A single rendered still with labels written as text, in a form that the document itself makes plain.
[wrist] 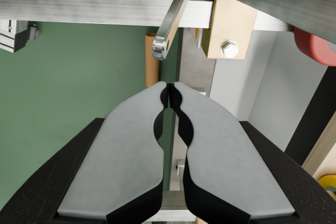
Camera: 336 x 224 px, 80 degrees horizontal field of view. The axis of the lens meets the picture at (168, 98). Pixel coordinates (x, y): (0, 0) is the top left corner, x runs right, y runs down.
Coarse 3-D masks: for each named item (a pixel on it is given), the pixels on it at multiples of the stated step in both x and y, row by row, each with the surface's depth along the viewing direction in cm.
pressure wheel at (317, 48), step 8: (296, 32) 23; (304, 32) 22; (296, 40) 23; (304, 40) 22; (312, 40) 21; (320, 40) 21; (304, 48) 23; (312, 48) 21; (320, 48) 21; (328, 48) 21; (312, 56) 22; (320, 56) 22; (328, 56) 22; (328, 64) 22
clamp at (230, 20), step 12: (216, 0) 22; (228, 0) 22; (216, 12) 22; (228, 12) 22; (240, 12) 23; (252, 12) 23; (216, 24) 23; (228, 24) 23; (240, 24) 23; (252, 24) 23; (204, 36) 27; (216, 36) 24; (228, 36) 24; (240, 36) 24; (204, 48) 27; (216, 48) 25; (240, 48) 25
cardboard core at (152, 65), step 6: (150, 36) 103; (150, 42) 104; (150, 48) 106; (150, 54) 108; (150, 60) 109; (156, 60) 110; (150, 66) 111; (156, 66) 112; (150, 72) 113; (156, 72) 114; (150, 78) 115; (156, 78) 116; (150, 84) 117
